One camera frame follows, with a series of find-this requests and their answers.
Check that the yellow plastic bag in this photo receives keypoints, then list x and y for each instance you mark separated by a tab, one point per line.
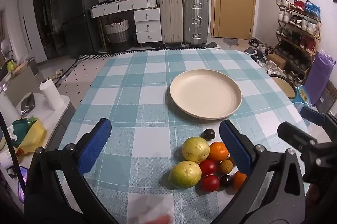
33	137

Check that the round stool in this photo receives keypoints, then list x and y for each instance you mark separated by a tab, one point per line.
283	85

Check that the brown cardboard box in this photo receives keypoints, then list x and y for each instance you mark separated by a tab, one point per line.
276	60

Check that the silver suitcase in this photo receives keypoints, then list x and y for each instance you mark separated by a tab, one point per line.
196	19

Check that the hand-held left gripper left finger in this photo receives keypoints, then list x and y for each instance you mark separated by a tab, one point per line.
93	145

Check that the brown longan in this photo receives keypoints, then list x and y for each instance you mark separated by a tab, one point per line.
231	160
225	166

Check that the wooden shoe rack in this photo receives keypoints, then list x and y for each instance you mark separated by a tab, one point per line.
297	37

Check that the large orange tangerine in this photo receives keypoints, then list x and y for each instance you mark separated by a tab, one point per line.
219	151

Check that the small orange tangerine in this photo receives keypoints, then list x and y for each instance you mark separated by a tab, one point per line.
239	179

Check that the yellow guava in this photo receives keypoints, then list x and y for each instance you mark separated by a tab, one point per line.
195	149

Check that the white side cabinet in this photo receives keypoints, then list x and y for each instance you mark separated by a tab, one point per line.
56	118

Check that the purple plastic bag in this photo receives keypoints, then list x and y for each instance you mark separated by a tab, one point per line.
318	76

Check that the red tomato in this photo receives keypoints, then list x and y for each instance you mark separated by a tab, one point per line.
207	166
210	183

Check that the dark purple passion fruit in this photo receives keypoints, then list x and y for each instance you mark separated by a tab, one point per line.
209	134
226	180

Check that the woven laundry basket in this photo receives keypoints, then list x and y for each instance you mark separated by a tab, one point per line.
117	31

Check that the dark wardrobe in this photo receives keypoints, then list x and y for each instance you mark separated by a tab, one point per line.
46	16

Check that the white desk with drawers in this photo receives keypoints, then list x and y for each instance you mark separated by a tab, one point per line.
118	6

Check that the pile of shoes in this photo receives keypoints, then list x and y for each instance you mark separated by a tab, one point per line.
259	54

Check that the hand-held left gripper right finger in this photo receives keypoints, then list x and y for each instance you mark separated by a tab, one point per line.
235	147

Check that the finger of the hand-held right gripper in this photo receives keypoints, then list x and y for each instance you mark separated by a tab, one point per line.
313	116
295	134

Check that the green-yellow guava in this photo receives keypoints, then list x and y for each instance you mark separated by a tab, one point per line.
184	174

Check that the dotted floor rug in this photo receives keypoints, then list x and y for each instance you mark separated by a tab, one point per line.
81	73

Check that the green snack bag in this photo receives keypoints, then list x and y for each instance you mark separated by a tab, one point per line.
22	129

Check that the beige suitcase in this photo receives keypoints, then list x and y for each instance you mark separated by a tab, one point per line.
171	19

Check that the teal checked tablecloth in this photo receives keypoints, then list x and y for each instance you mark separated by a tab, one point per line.
131	108

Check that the smartphone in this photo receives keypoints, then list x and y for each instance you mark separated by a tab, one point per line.
22	184

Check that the paper towel roll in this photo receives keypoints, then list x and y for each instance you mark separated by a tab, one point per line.
51	95

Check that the dark grey refrigerator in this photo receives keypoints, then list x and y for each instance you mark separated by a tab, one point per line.
76	10

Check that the cream round plate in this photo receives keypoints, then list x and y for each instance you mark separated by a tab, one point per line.
205	93

